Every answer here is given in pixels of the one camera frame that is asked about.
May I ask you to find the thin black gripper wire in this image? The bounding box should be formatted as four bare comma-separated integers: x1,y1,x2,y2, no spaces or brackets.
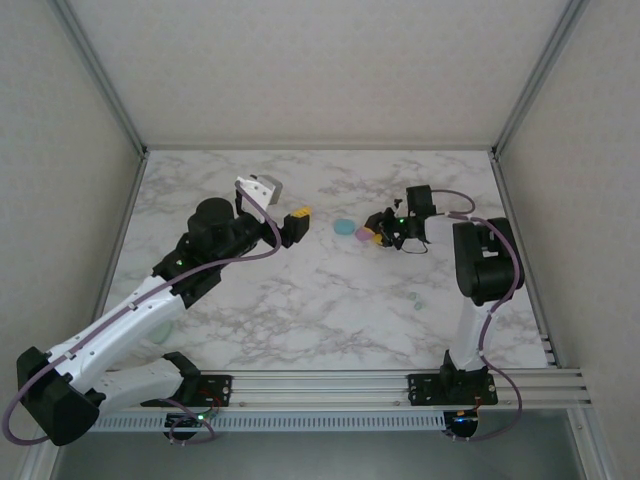
398,233,431,255

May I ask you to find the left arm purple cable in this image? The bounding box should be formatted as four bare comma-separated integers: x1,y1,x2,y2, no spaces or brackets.
2,184,281,446

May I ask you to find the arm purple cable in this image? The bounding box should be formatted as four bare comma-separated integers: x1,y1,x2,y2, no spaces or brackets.
2,184,281,446
430,188,525,444

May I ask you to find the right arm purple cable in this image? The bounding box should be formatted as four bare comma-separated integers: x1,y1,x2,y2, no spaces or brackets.
430,188,525,444

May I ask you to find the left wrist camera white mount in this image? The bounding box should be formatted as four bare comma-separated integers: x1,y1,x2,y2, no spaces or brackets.
234,173,285,207

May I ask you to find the aluminium table back rail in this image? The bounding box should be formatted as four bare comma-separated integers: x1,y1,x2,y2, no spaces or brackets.
143,144,497,153

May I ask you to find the aluminium table side rail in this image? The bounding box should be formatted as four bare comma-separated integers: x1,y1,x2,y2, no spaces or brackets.
491,154,559,369
92,152,150,326

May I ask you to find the aluminium mounting rail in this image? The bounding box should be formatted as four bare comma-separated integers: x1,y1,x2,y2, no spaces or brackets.
97,368,594,412

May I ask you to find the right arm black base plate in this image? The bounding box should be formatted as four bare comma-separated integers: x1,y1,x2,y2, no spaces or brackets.
407,372,500,406

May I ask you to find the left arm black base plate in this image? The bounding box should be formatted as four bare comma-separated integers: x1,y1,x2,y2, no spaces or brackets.
139,373,234,407

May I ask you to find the slotted grey cable duct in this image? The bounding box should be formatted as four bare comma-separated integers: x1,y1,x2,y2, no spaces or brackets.
94,412,446,432

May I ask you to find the aluminium frame post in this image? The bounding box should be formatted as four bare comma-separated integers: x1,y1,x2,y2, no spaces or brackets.
53,0,149,156
492,0,591,159

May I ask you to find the aluminium frame leg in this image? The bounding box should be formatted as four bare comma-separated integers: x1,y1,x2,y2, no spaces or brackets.
567,409,619,480
22,442,59,480

